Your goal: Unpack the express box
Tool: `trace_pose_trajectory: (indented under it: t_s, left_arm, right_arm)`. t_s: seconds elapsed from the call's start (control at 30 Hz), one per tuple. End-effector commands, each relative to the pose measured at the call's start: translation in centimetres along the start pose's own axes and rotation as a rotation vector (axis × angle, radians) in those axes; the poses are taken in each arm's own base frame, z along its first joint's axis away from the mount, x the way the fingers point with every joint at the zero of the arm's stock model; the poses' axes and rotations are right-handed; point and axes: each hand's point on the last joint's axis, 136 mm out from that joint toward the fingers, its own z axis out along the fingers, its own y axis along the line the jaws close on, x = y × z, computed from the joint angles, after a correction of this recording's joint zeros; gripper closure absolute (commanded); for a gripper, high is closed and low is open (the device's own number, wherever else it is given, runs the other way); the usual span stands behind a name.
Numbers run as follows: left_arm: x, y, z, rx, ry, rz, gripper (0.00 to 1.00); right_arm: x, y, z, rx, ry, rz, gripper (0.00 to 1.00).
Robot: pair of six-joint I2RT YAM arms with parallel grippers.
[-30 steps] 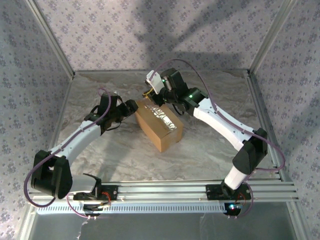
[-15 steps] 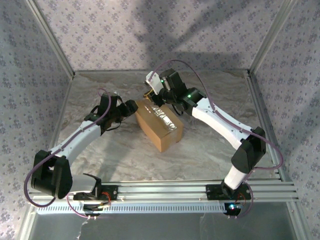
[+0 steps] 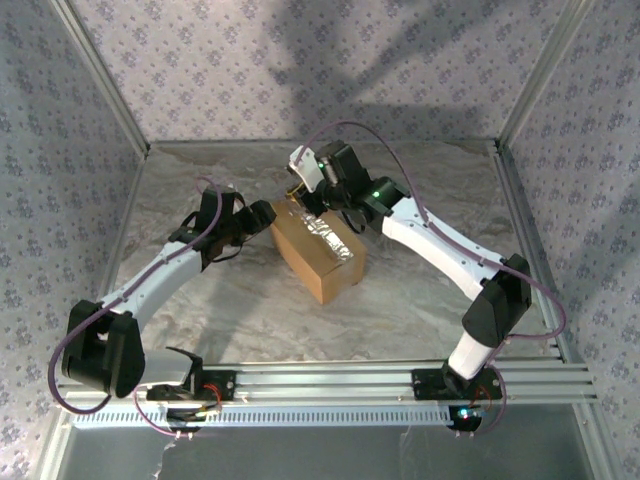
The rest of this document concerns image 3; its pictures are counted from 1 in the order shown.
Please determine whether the brown cardboard express box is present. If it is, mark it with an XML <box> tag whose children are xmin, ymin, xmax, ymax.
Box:
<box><xmin>268</xmin><ymin>197</ymin><xmax>368</xmax><ymax>305</ymax></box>

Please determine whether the clear shiny tape strip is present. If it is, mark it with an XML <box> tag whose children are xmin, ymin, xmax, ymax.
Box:
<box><xmin>287</xmin><ymin>202</ymin><xmax>357</xmax><ymax>264</ymax></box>

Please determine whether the white torn film scrap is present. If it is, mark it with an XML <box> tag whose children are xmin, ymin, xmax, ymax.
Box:
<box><xmin>149</xmin><ymin>439</ymin><xmax>176</xmax><ymax>479</ymax></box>

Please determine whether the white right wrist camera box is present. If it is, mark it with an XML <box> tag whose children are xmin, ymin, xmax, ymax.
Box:
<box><xmin>286</xmin><ymin>145</ymin><xmax>327</xmax><ymax>195</ymax></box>

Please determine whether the purple camera cable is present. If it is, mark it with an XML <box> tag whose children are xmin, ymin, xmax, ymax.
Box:
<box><xmin>298</xmin><ymin>121</ymin><xmax>568</xmax><ymax>439</ymax></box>
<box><xmin>48</xmin><ymin>175</ymin><xmax>226</xmax><ymax>440</ymax></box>

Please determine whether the aluminium floor rail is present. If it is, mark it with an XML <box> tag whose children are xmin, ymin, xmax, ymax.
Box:
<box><xmin>37</xmin><ymin>149</ymin><xmax>151</xmax><ymax>480</ymax></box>
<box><xmin>492</xmin><ymin>139</ymin><xmax>619</xmax><ymax>480</ymax></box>

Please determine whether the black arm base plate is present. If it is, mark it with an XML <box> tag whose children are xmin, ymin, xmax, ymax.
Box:
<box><xmin>144</xmin><ymin>367</ymin><xmax>239</xmax><ymax>436</ymax></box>
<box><xmin>410</xmin><ymin>367</ymin><xmax>504</xmax><ymax>434</ymax></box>

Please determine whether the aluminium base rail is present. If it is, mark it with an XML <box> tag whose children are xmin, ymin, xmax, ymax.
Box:
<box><xmin>54</xmin><ymin>360</ymin><xmax>599</xmax><ymax>407</ymax></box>

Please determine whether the aluminium frame post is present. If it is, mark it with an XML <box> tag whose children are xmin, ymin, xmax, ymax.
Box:
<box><xmin>494</xmin><ymin>0</ymin><xmax>599</xmax><ymax>151</ymax></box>
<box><xmin>49</xmin><ymin>0</ymin><xmax>151</xmax><ymax>157</ymax></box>

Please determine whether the white slotted cable duct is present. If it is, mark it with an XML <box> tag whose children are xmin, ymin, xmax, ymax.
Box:
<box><xmin>72</xmin><ymin>405</ymin><xmax>494</xmax><ymax>429</ymax></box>

